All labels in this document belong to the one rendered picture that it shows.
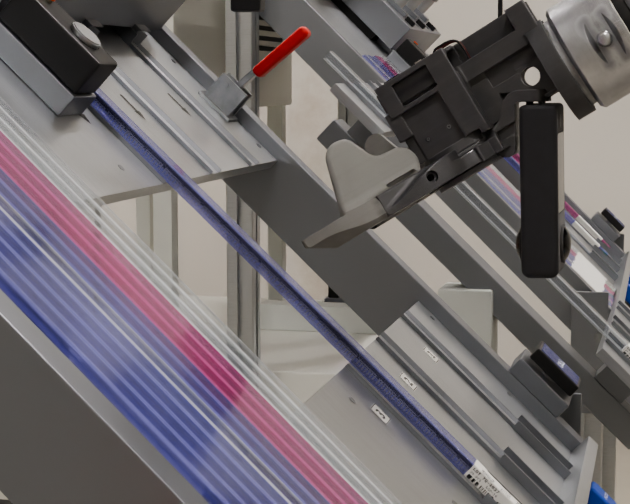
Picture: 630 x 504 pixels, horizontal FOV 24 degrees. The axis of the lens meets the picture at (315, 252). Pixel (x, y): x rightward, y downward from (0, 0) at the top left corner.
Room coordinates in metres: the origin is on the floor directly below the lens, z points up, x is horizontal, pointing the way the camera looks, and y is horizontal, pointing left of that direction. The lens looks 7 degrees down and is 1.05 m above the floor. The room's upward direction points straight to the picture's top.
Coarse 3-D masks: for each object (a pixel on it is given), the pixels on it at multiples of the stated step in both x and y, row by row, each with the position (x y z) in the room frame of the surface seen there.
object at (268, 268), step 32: (96, 96) 1.04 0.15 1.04; (128, 128) 1.03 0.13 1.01; (160, 160) 1.02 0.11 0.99; (192, 192) 1.02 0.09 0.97; (224, 224) 1.01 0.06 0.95; (256, 256) 1.01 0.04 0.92; (288, 288) 1.00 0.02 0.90; (320, 320) 1.00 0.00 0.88; (352, 352) 0.99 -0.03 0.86; (384, 384) 0.99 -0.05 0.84; (416, 416) 0.98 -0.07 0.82; (448, 448) 0.98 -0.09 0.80
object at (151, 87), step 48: (144, 48) 1.28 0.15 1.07; (0, 96) 0.92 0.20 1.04; (144, 96) 1.16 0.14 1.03; (192, 96) 1.27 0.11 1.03; (48, 144) 0.91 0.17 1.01; (96, 144) 0.98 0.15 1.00; (192, 144) 1.15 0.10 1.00; (240, 144) 1.26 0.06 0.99; (96, 192) 0.91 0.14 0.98; (144, 192) 0.99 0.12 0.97
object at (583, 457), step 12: (588, 444) 1.23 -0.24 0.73; (576, 456) 1.22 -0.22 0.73; (588, 456) 1.19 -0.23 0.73; (576, 468) 1.17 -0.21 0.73; (588, 468) 1.16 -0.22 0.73; (564, 480) 1.17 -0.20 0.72; (576, 480) 1.12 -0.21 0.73; (588, 480) 1.13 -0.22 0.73; (564, 492) 1.12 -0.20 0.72; (576, 492) 1.08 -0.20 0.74; (588, 492) 1.10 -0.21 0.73
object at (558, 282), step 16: (336, 64) 1.51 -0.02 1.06; (352, 80) 1.51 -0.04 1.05; (368, 96) 1.51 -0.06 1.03; (384, 112) 1.50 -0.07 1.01; (464, 192) 1.48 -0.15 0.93; (480, 208) 1.48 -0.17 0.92; (496, 224) 1.47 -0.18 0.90; (512, 240) 1.47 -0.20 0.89; (560, 288) 1.46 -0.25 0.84; (576, 304) 1.45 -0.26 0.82; (592, 320) 1.45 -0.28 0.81; (608, 336) 1.44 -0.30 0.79
